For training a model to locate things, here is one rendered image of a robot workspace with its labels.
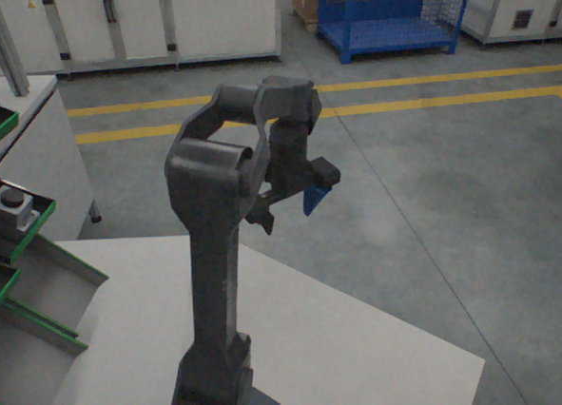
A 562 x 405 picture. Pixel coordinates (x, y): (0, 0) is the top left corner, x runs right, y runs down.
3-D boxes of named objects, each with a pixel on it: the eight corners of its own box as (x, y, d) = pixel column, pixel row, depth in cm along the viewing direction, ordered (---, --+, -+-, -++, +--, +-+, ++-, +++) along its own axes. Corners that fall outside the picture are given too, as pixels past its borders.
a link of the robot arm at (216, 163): (241, 160, 35) (265, 137, 40) (161, 146, 37) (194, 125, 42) (235, 418, 50) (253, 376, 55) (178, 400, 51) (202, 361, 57)
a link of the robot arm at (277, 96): (248, 203, 37) (261, 78, 34) (163, 186, 39) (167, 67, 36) (313, 153, 65) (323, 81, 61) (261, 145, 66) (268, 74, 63)
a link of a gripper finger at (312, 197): (334, 187, 74) (312, 169, 78) (318, 196, 73) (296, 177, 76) (331, 216, 79) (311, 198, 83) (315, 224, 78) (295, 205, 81)
